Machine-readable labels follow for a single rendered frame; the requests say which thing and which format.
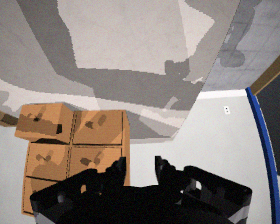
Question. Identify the small wooden chest of drawers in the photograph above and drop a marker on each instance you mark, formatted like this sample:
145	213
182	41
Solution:
125	153

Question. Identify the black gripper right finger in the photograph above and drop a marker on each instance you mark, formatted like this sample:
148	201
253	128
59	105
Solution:
232	198

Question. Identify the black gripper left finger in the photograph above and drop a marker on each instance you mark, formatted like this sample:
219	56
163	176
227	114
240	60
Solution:
50	203

